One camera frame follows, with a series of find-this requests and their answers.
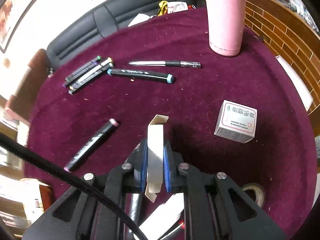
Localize narrow white carton box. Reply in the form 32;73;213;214
145;114;169;203

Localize clear black gel pen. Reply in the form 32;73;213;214
129;61;201;68

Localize black marker pink cap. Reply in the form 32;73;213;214
63;118;120;172

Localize small white medicine box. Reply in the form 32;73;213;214
214;100;258;144

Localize maroon velvet bed cover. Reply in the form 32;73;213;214
27;8;317;237

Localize black marker teal cap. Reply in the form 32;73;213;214
107;68;174;84

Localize black tape roll white core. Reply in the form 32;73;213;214
242;183;266;208

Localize black marker yellow cap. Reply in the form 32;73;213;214
68;57;114;94

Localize black leather headboard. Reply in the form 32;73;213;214
46;0;202;70

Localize pink tumbler cup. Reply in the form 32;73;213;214
206;0;246;57

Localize black cable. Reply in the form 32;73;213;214
0;132;148;240

